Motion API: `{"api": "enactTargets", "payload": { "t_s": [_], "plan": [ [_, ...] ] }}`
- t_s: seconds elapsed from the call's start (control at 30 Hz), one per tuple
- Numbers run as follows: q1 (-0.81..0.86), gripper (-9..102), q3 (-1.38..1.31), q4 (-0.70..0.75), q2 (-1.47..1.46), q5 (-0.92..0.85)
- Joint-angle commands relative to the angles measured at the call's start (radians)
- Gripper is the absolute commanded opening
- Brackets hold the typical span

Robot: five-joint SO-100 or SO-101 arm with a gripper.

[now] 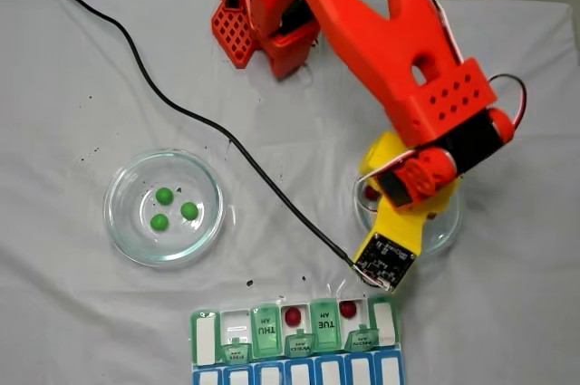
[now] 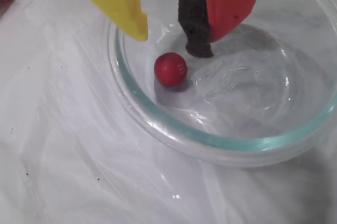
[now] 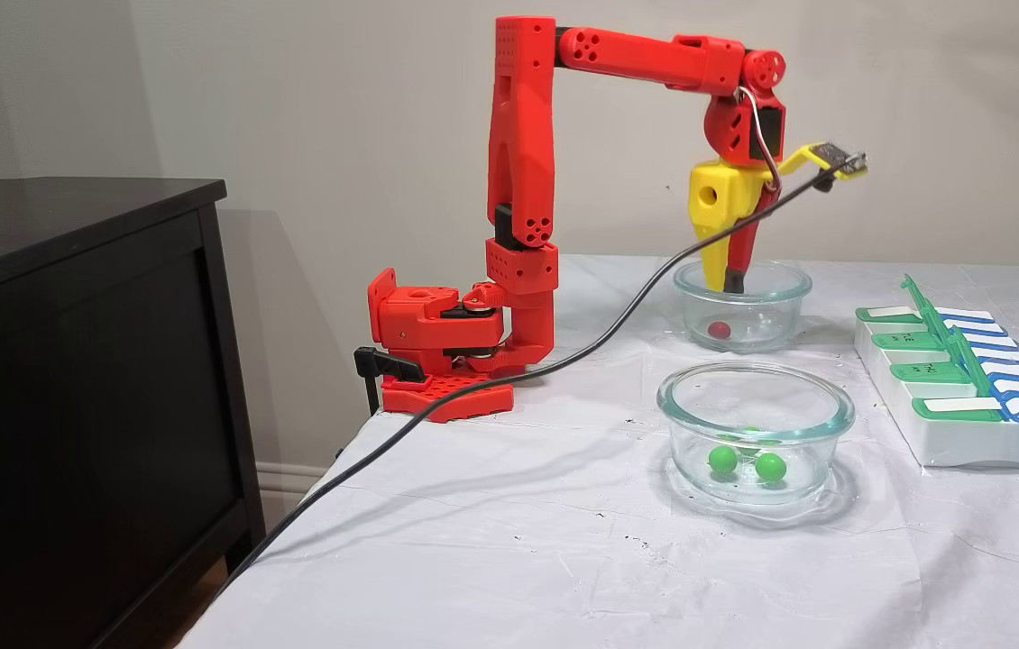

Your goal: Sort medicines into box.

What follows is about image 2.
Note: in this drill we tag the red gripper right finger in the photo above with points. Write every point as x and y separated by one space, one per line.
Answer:
231 2

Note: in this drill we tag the red ball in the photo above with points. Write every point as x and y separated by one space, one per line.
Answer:
171 69

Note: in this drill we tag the white tablecloth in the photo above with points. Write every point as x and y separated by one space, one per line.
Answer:
65 129

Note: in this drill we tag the glass bowl for red balls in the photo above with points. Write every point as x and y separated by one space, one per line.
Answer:
184 134

